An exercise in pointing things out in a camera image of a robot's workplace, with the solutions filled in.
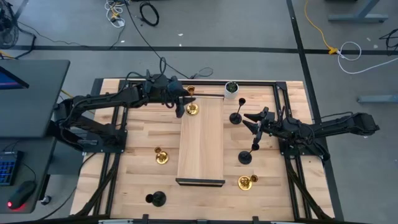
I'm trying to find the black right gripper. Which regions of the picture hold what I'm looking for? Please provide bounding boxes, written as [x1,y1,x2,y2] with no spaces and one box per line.
[242,106,282,146]

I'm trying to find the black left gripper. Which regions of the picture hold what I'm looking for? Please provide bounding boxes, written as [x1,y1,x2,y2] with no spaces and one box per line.
[143,70,197,119]

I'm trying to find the gold candle stick holder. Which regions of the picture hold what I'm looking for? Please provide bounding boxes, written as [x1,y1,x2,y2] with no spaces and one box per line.
[238,174,259,192]
[185,85,200,116]
[154,146,170,165]

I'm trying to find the black candle stick holder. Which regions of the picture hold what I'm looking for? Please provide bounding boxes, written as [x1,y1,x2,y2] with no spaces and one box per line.
[238,142,261,166]
[229,97,247,125]
[145,190,167,208]

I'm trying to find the white pot with green plant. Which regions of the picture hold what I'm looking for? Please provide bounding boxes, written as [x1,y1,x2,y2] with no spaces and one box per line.
[224,80,240,100]

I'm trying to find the wooden riser shelf black legs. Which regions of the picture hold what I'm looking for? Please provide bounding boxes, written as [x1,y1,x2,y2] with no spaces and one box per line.
[175,95,226,187]

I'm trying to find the grey desk foot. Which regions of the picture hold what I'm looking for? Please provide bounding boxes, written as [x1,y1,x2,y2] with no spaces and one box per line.
[326,0,389,23]
[356,95,398,104]

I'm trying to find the dark grey desk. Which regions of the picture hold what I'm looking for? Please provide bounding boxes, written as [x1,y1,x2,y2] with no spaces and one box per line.
[0,59,71,215]

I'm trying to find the computer monitor on desk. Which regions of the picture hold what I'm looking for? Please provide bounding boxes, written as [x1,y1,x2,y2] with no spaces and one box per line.
[0,66,30,91]

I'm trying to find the black floor fan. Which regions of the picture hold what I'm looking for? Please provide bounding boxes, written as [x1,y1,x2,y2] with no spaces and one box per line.
[0,0,20,50]

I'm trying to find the black backlit keyboard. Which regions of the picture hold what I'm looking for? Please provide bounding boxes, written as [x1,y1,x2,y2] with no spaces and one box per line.
[0,151,24,187]

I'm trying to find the black computer mouse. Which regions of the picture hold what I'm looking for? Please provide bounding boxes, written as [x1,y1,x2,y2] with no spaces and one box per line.
[6,180,37,211]

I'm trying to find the black aluminium table frame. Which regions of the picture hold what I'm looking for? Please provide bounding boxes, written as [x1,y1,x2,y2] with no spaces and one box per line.
[70,79,335,224]

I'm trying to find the long black floor cable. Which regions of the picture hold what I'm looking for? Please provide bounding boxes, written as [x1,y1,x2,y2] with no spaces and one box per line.
[123,0,215,80]

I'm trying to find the coiled black cable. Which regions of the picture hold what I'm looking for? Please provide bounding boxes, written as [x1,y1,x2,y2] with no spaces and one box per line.
[139,1,160,27]

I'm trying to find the white cable bundle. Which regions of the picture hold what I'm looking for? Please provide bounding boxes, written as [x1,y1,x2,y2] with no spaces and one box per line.
[104,0,127,28]

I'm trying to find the yellow extension cable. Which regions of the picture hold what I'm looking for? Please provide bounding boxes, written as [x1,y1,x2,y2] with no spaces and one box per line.
[303,0,339,55]

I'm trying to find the white power cable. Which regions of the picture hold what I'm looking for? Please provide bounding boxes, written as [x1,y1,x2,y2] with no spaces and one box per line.
[337,41,398,75]

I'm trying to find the black fan power cable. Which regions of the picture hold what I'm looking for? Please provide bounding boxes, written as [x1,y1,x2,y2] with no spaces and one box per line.
[14,26,37,60]

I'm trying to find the black cable tangle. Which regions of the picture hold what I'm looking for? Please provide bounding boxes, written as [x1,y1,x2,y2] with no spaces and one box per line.
[378,27,398,50]

